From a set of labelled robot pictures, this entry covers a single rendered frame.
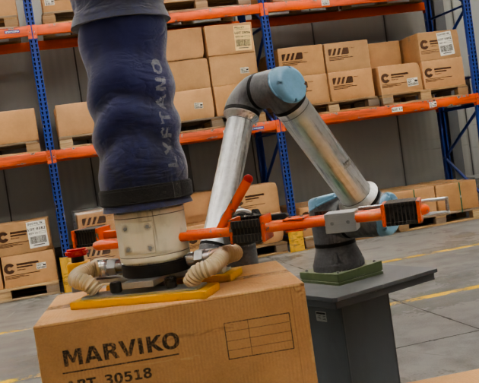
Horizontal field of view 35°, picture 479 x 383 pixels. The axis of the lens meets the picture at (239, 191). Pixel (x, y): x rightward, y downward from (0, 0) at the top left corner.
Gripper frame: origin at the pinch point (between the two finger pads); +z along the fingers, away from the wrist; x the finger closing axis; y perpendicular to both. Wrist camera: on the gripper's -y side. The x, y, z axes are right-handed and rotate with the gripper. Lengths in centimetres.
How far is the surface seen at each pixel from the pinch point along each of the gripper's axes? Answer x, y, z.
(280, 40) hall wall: 183, -211, -862
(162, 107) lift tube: 31.9, 21.4, 6.5
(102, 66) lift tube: 43, 34, 8
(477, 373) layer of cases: -51, -59, -17
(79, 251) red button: -3, 48, -48
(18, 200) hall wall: 10, 163, -831
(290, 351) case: -26.5, 1.1, 19.0
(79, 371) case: -24, 47, 17
